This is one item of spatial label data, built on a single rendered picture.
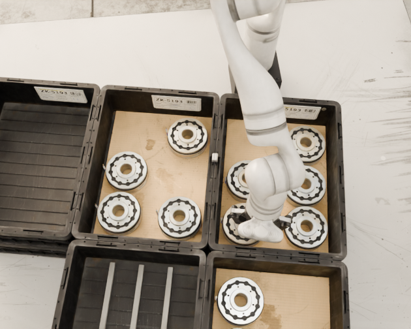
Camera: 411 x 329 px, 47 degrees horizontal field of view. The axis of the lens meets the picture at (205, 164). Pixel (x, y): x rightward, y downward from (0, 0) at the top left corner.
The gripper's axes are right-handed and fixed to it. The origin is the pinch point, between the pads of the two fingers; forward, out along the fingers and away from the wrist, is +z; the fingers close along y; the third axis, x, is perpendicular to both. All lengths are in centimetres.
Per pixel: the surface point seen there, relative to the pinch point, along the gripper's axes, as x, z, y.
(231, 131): -25.2, 2.3, 10.1
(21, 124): -17, 2, 66
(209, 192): -3.3, -7.7, 12.2
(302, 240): 1.6, -0.5, -10.8
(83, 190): 1.4, -7.7, 40.4
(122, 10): -130, 85, 81
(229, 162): -16.1, 2.3, 9.3
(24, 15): -118, 85, 131
